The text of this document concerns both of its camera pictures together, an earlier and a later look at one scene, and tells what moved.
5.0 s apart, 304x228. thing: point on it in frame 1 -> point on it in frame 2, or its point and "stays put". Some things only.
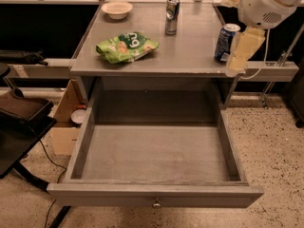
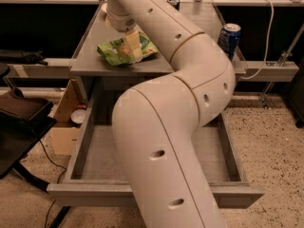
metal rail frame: (275, 71) stays put
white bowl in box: (78, 116) stays put
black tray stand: (24, 123) stays put
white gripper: (257, 9) -> (123, 23)
